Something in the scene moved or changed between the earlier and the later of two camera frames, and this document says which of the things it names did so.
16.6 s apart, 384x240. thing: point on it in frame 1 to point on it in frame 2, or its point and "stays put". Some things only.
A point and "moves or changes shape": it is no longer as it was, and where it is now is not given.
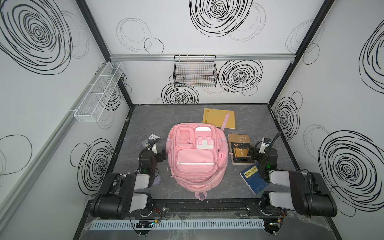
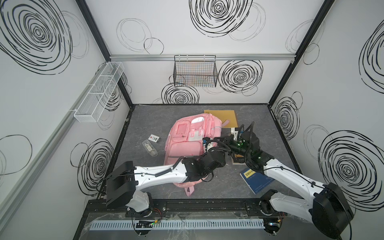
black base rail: [203, 208] stays put
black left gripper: [162, 155] to [219, 157]
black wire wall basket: [195, 71] stays put
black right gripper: [272, 150] to [227, 142]
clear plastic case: [145, 143] stays put
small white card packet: [153, 137] stays put
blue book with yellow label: [253, 177] stays put
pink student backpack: [198, 154] moves or changes shape
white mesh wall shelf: [93, 105] stays put
